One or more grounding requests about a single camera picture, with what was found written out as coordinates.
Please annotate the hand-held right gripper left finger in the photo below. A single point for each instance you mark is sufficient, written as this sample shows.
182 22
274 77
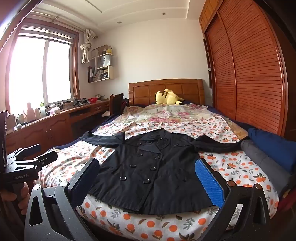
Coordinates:
85 177

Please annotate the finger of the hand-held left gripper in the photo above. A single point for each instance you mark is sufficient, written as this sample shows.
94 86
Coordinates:
30 148
47 157

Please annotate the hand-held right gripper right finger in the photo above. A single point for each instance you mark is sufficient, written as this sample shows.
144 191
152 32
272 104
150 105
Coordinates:
208 180

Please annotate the black double-breasted coat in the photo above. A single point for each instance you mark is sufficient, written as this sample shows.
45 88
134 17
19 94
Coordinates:
138 171

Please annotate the person's left hand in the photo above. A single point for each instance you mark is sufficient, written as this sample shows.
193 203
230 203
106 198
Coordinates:
23 197

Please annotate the bed with floral sheet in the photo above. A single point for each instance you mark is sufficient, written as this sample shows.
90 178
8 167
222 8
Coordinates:
231 166

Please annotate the long wooden desk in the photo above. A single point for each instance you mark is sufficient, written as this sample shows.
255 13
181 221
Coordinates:
53 129

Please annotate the green capped bottle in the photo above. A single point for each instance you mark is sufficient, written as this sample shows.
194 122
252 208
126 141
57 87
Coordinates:
42 111

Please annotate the tissue box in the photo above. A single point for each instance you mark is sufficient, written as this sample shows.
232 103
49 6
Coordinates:
55 111

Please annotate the tan patterned mat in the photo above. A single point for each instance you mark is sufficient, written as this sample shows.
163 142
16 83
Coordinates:
239 132

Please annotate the grey folded cloth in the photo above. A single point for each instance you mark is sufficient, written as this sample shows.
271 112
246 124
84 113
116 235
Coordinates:
263 162

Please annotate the black gadget on desk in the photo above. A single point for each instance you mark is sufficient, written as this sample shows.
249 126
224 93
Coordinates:
82 102

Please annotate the blue pillow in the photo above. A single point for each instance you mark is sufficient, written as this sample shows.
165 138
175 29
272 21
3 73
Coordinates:
272 148

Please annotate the red basket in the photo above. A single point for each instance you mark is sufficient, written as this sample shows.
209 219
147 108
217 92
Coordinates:
92 100

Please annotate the wooden chair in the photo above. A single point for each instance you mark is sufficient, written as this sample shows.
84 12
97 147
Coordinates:
115 104

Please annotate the pink floral blanket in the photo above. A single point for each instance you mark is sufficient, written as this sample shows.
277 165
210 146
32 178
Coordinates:
166 113

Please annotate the wood-framed window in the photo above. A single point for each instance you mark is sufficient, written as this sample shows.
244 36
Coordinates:
39 69

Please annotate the yellow plush toy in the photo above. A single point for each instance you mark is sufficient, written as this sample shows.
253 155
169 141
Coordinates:
167 97

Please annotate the row of books and folders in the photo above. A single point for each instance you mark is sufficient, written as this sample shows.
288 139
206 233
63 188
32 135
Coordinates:
98 74

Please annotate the wooden bed headboard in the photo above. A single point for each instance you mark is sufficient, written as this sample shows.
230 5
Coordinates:
143 91

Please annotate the white paper shopping bag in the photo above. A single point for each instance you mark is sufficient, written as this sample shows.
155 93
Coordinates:
103 61

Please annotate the tied cream curtain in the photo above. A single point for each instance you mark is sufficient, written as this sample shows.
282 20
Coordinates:
86 46

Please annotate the cardboard box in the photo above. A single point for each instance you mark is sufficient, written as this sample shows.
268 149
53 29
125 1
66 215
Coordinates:
99 51

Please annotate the wooden slatted wardrobe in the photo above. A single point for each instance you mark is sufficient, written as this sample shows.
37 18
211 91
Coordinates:
249 69

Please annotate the cream wall shelf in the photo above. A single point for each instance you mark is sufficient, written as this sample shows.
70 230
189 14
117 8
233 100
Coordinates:
111 71

